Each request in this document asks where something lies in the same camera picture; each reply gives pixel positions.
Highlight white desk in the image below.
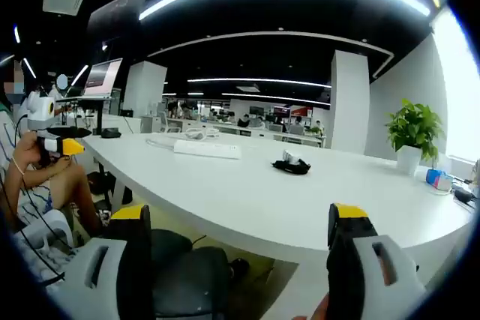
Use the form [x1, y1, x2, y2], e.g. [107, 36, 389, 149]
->
[76, 130, 474, 320]

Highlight potted green plant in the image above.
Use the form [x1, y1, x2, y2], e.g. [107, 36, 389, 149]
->
[385, 98, 447, 178]

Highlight person's right hand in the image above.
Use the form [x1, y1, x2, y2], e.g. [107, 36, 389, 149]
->
[295, 292, 331, 320]

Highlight dark hanging monitor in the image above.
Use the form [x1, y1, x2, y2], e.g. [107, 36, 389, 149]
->
[86, 0, 151, 55]

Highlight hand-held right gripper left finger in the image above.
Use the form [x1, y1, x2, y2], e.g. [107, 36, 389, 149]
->
[44, 204, 155, 320]

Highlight white charger with black cable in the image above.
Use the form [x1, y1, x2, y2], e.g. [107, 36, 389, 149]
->
[270, 150, 313, 176]

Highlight black laptop stand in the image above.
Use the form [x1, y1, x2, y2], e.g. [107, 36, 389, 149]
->
[55, 94, 116, 136]

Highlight blue tissue box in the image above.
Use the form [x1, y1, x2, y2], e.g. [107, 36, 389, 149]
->
[425, 169, 454, 193]

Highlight row of white office desks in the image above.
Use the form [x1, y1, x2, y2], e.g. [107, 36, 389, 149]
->
[140, 113, 327, 148]

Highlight black adapter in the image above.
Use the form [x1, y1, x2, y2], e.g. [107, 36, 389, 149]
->
[452, 188, 474, 204]

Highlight person's left hand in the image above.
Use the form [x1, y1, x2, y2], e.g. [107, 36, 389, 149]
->
[12, 133, 72, 181]

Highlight open laptop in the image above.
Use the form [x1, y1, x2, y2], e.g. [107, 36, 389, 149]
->
[82, 58, 124, 99]

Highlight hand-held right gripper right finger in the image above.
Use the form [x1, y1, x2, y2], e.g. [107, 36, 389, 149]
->
[325, 202, 429, 320]

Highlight white power strip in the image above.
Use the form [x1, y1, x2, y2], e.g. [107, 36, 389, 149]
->
[173, 139, 242, 160]

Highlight black office chair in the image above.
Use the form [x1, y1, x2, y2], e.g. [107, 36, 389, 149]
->
[149, 228, 236, 319]

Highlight black bag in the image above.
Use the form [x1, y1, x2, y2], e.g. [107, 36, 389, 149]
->
[88, 172, 134, 205]

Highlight white plastic chair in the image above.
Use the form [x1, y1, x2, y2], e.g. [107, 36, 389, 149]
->
[14, 205, 75, 259]

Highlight person's striped shirt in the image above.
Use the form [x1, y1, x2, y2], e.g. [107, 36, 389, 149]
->
[0, 100, 24, 171]

